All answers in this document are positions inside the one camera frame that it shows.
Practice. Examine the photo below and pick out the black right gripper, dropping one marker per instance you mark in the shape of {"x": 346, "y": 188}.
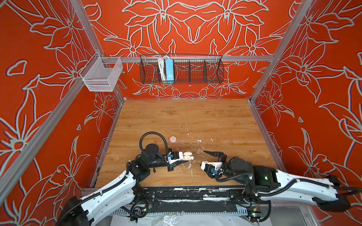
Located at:
{"x": 219, "y": 154}

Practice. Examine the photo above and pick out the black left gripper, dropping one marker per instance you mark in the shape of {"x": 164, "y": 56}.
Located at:
{"x": 170, "y": 169}

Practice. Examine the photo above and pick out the white earbud charging case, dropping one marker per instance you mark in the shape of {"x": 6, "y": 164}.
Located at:
{"x": 188, "y": 156}

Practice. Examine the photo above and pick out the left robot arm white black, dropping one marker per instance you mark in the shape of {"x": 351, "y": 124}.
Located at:
{"x": 125, "y": 191}

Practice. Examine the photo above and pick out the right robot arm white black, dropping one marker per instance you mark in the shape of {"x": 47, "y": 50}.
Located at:
{"x": 268, "y": 184}

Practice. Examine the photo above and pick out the small circuit board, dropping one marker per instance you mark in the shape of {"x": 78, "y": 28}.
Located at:
{"x": 254, "y": 215}

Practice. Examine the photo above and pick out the light blue box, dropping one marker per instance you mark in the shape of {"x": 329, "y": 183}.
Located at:
{"x": 169, "y": 70}

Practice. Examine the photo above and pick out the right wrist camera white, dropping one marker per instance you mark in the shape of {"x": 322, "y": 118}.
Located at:
{"x": 212, "y": 169}

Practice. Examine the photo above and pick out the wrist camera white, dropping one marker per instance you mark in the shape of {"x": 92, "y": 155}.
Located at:
{"x": 212, "y": 169}
{"x": 176, "y": 155}

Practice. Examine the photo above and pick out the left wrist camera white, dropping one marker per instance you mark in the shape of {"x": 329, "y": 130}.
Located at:
{"x": 176, "y": 155}

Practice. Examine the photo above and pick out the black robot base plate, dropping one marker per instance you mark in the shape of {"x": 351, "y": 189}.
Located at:
{"x": 199, "y": 198}

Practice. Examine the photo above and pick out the grey slotted cable duct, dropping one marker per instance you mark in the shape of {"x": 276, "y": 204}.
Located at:
{"x": 240, "y": 211}

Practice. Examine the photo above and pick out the black wire wall basket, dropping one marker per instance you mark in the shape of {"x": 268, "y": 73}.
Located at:
{"x": 188, "y": 69}

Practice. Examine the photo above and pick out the white wire mesh basket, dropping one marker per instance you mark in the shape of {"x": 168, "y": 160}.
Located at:
{"x": 101, "y": 74}

